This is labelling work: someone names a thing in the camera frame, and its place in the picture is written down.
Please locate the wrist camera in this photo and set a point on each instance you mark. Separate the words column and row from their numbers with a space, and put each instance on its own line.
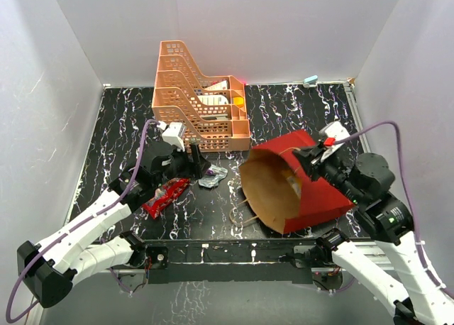
column 331, row 136
column 173, row 133

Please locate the white box in organizer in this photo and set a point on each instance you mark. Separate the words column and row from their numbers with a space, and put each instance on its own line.
column 222, row 85

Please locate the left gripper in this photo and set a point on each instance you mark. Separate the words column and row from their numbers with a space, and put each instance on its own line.
column 196, row 166

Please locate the peach plastic file organizer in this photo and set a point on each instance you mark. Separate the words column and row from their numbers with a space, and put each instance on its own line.
column 210, row 117

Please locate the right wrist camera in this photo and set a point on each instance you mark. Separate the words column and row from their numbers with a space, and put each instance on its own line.
column 331, row 136

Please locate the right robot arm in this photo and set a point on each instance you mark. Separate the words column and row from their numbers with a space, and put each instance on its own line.
column 411, row 298

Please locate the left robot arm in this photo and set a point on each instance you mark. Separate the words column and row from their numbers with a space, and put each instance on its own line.
column 53, row 266

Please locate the red brown paper bag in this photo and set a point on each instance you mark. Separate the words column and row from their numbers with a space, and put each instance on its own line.
column 278, row 191

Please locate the silver foil snack packet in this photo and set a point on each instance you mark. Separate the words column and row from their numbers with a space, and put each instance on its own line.
column 213, row 181

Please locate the light blue eraser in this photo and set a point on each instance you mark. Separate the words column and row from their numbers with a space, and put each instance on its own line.
column 310, row 81

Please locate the red candy bag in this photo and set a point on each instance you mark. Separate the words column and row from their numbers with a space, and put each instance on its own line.
column 165, row 195

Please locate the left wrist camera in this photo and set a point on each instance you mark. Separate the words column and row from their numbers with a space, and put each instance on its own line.
column 173, row 133

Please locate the orange yellow round object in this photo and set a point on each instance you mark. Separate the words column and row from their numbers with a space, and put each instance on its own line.
column 238, row 101

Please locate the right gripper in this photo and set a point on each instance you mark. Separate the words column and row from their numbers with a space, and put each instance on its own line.
column 307, row 155

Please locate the aluminium front rail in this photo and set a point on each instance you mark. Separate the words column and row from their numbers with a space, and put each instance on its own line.
column 249, row 252

